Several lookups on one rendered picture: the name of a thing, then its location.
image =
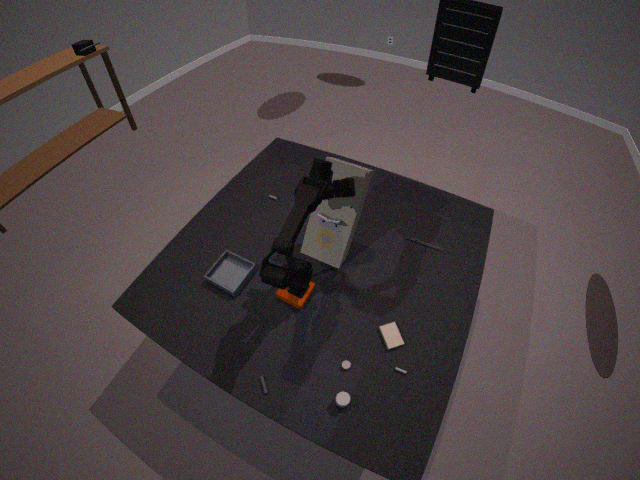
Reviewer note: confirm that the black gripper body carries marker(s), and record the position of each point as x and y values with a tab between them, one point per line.
346	186

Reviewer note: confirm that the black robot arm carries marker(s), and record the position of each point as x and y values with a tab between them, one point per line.
309	193

